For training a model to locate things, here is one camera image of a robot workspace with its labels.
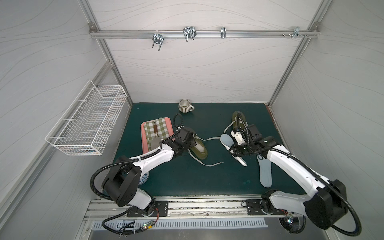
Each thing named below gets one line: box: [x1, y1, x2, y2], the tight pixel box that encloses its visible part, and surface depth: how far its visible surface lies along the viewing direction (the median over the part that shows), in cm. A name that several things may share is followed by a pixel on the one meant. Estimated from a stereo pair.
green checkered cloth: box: [144, 117, 169, 151], surface depth 106 cm
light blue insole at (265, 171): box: [257, 153, 273, 188], surface depth 85 cm
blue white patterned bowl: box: [138, 171, 150, 185], surface depth 84 cm
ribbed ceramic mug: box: [178, 99, 195, 113], surface depth 113 cm
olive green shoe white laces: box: [189, 138, 208, 160], surface depth 93 cm
